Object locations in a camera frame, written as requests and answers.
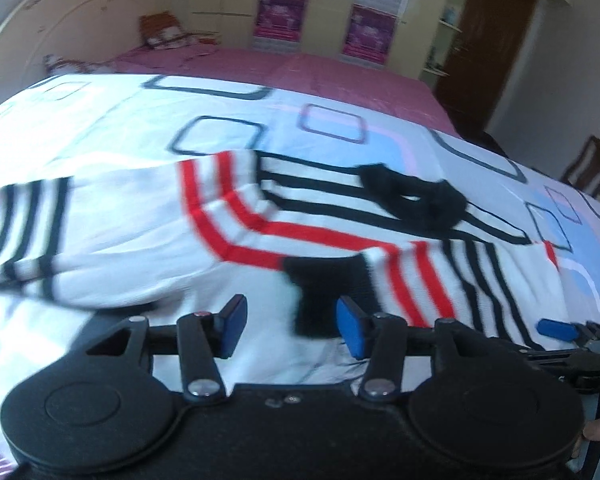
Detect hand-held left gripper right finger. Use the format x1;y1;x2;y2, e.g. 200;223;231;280
335;295;507;404

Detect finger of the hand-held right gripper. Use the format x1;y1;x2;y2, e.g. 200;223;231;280
495;318;588;367

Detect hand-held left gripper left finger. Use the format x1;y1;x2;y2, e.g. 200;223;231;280
86;295;248;407

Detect red black striped white sweater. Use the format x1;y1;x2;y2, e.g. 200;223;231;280
0;150;565;352

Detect brown wooden chair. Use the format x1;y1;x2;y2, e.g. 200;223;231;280
560;135;600;196

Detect white blanket with square print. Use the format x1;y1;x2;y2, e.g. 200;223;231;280
0;74;600;466

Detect pink bedsheet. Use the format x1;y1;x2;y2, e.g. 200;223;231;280
111;46;465;140

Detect dark brown wooden door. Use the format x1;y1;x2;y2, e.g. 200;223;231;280
432;0;540;133

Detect orange patterned pillow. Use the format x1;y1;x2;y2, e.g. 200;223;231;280
139;12;193;50

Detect red white patterned pillow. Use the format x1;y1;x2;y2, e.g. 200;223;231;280
44;54;116;77

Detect cream open shelf unit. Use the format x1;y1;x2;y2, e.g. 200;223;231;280
420;0;476;78

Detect cream wardrobe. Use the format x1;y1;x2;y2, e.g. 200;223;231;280
190;0;458;77

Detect cream curved headboard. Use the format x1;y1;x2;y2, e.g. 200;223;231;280
0;0;231;80

